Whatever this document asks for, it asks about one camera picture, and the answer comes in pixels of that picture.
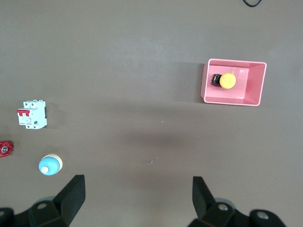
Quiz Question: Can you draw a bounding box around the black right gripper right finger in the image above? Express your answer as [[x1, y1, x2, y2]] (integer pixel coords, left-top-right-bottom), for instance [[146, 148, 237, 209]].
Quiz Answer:
[[188, 176, 251, 227]]

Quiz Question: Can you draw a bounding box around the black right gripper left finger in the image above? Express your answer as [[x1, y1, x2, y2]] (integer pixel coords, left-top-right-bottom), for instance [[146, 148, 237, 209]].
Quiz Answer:
[[16, 174, 86, 227]]

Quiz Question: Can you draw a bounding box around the yellow push button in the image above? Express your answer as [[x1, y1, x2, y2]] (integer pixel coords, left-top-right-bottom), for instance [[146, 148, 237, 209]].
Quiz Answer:
[[210, 72, 237, 90]]

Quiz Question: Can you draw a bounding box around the blue dome call bell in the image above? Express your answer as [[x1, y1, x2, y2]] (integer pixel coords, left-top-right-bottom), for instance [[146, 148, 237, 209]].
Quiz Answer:
[[38, 154, 63, 176]]

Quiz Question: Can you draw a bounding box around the pink plastic bin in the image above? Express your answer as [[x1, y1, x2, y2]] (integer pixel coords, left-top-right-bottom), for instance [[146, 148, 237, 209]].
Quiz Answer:
[[200, 58, 267, 107]]

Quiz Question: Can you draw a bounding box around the brass valve red handle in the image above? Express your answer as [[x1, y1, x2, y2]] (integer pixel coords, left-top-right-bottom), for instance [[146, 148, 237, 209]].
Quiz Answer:
[[0, 140, 14, 158]]

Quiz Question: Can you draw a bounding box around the white circuit breaker red switch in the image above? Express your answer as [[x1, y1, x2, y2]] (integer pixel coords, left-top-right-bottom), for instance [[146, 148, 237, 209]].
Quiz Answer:
[[16, 99, 48, 130]]

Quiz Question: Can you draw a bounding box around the thin black looped cable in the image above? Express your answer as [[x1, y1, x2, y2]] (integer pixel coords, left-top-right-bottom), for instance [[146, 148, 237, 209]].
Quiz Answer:
[[242, 0, 262, 7]]

